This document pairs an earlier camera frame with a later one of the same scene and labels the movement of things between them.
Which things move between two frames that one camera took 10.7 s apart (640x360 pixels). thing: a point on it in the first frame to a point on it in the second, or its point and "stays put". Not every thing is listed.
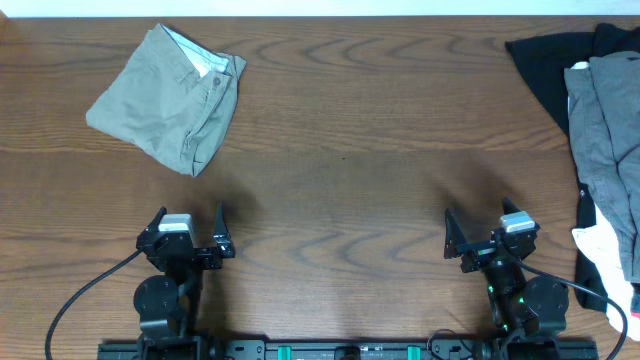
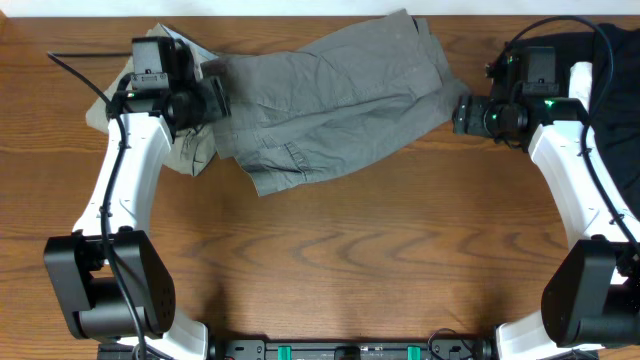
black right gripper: x=458 y=244 to x=469 y=115
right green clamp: x=413 y=352 stays put
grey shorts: x=603 y=95 to x=296 y=114
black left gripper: x=223 y=252 to x=216 y=105
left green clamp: x=284 y=353 stays put
